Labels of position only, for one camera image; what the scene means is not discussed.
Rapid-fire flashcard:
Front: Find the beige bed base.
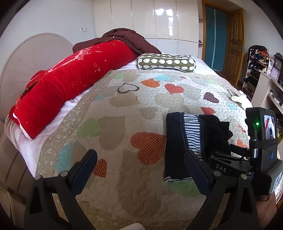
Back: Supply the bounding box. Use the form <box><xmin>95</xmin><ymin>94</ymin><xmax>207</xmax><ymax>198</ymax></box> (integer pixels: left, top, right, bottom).
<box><xmin>0</xmin><ymin>120</ymin><xmax>38</xmax><ymax>214</ymax></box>

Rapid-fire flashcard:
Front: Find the beige round headboard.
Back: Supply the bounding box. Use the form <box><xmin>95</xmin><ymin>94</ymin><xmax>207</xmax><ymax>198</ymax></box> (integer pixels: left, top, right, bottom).
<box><xmin>0</xmin><ymin>33</ymin><xmax>75</xmax><ymax>124</ymax></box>

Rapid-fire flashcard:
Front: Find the white plush toy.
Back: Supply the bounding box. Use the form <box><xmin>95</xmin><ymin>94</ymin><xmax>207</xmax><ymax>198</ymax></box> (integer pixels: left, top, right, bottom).
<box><xmin>231</xmin><ymin>90</ymin><xmax>253</xmax><ymax>110</ymax></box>

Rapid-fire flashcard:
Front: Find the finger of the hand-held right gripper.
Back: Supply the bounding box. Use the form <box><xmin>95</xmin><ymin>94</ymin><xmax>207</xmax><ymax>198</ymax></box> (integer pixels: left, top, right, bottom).
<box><xmin>229</xmin><ymin>143</ymin><xmax>252</xmax><ymax>156</ymax></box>
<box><xmin>208</xmin><ymin>154</ymin><xmax>255</xmax><ymax>176</ymax></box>

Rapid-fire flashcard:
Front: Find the teal fabric closet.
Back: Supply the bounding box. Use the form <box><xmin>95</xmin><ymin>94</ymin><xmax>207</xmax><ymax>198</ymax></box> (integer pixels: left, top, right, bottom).
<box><xmin>204</xmin><ymin>5</ymin><xmax>227</xmax><ymax>71</ymax></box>

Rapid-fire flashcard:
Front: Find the black shoe rack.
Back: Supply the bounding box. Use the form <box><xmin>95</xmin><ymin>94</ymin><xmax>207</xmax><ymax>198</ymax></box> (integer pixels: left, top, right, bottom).
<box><xmin>242</xmin><ymin>53</ymin><xmax>266</xmax><ymax>98</ymax></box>

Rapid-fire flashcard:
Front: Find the heart patterned quilt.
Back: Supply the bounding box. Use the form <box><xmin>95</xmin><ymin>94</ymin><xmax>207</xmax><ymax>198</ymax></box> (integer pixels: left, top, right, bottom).
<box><xmin>34</xmin><ymin>70</ymin><xmax>281</xmax><ymax>230</ymax></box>

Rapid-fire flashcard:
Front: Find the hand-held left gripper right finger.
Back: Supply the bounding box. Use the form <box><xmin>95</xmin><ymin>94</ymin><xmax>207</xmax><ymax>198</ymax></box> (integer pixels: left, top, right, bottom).
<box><xmin>184</xmin><ymin>150</ymin><xmax>259</xmax><ymax>230</ymax></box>

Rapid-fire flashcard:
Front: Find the glossy white wardrobe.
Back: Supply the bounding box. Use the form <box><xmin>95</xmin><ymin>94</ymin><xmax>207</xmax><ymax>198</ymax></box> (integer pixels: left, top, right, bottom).
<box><xmin>92</xmin><ymin>0</ymin><xmax>203</xmax><ymax>59</ymax></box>

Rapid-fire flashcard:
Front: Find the wooden door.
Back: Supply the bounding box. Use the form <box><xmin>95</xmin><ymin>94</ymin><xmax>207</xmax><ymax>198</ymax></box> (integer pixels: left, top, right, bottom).
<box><xmin>226</xmin><ymin>9</ymin><xmax>246</xmax><ymax>86</ymax></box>

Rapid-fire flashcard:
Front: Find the purple alarm clock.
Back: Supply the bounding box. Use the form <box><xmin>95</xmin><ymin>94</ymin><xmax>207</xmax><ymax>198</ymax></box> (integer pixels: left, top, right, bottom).
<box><xmin>270</xmin><ymin>67</ymin><xmax>281</xmax><ymax>80</ymax></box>

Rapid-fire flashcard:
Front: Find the green patterned pillow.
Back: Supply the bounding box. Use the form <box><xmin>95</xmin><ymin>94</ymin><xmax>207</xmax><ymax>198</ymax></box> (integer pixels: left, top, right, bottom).
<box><xmin>135</xmin><ymin>53</ymin><xmax>197</xmax><ymax>73</ymax></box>

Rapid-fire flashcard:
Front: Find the red bolster pillow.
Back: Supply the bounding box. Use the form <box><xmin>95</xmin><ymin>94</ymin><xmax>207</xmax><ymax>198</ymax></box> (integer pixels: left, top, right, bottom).
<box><xmin>9</xmin><ymin>40</ymin><xmax>139</xmax><ymax>140</ymax></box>

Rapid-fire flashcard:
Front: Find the dark navy pants striped lining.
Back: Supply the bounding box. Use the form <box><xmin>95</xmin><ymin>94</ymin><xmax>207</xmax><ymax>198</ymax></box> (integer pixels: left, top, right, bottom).
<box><xmin>164</xmin><ymin>112</ymin><xmax>234</xmax><ymax>184</ymax></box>

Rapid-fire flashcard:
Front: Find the dark brown blanket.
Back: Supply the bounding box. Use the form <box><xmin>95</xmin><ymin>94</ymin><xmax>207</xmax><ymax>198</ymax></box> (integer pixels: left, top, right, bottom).
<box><xmin>73</xmin><ymin>28</ymin><xmax>163</xmax><ymax>56</ymax></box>

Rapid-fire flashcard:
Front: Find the dark mantel clock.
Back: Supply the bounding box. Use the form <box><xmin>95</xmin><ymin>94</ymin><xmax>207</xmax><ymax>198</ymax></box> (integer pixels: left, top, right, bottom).
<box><xmin>274</xmin><ymin>53</ymin><xmax>283</xmax><ymax>74</ymax></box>

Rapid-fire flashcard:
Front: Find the white shelf unit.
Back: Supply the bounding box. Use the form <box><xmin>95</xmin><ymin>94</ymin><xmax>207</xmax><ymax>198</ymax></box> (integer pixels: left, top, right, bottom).
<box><xmin>251</xmin><ymin>71</ymin><xmax>283</xmax><ymax>125</ymax></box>

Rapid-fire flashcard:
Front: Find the person's right forearm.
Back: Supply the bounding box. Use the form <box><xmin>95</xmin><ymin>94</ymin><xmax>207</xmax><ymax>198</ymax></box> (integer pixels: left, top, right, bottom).
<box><xmin>254</xmin><ymin>195</ymin><xmax>278</xmax><ymax>228</ymax></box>

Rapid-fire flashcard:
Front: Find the pile of clothes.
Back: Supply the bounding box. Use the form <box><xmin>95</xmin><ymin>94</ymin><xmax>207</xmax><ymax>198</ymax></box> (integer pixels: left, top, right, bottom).
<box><xmin>249</xmin><ymin>45</ymin><xmax>271</xmax><ymax>65</ymax></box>

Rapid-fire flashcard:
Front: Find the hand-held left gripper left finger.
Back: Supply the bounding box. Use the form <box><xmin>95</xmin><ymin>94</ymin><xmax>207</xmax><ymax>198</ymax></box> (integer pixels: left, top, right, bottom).
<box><xmin>23</xmin><ymin>149</ymin><xmax>98</xmax><ymax>230</ymax></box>

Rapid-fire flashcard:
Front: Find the wooden door frame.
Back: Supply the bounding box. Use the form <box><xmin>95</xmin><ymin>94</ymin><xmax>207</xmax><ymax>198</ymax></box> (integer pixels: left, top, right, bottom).
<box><xmin>201</xmin><ymin>0</ymin><xmax>242</xmax><ymax>72</ymax></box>

